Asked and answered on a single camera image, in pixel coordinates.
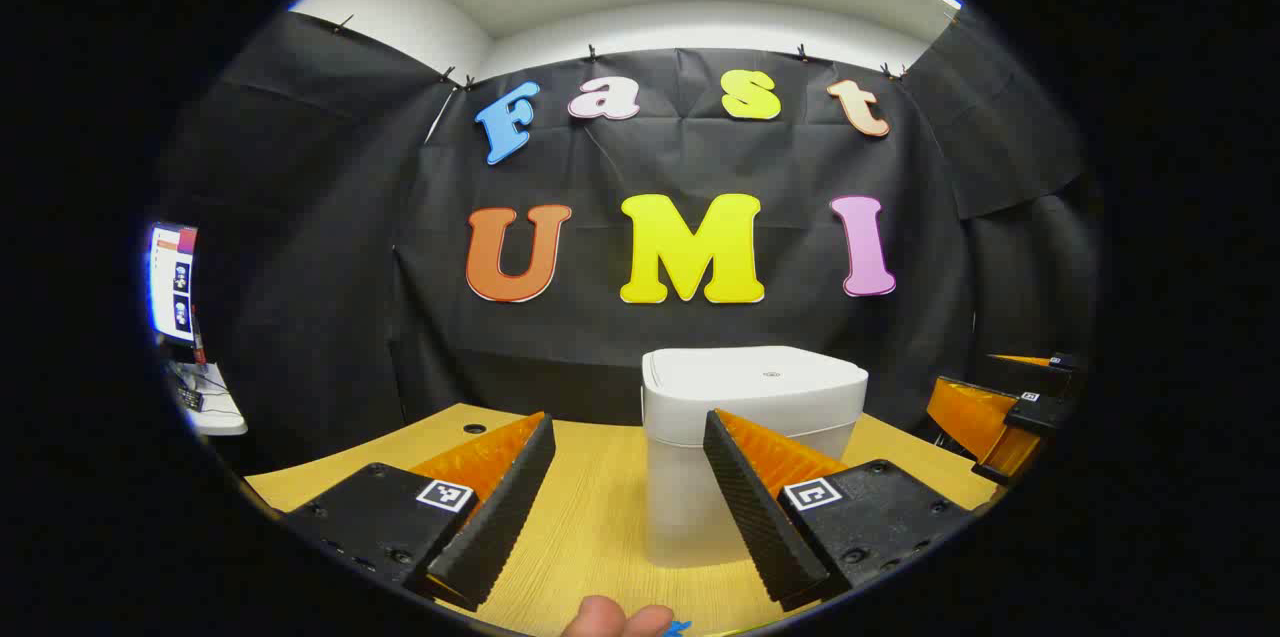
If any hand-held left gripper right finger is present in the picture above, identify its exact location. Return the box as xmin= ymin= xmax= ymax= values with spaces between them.
xmin=703 ymin=409 xmax=973 ymax=610

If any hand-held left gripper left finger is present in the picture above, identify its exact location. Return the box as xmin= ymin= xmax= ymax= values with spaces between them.
xmin=283 ymin=412 xmax=557 ymax=613

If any white desktop garbage bin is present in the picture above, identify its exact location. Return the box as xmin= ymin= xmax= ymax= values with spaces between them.
xmin=641 ymin=346 xmax=869 ymax=570

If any wooden desktop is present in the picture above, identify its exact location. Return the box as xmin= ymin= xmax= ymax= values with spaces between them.
xmin=245 ymin=404 xmax=1001 ymax=637

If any white side table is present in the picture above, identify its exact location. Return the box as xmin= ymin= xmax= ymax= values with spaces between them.
xmin=165 ymin=357 xmax=248 ymax=438

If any computer monitor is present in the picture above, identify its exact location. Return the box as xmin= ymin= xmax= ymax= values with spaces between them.
xmin=148 ymin=222 xmax=199 ymax=346

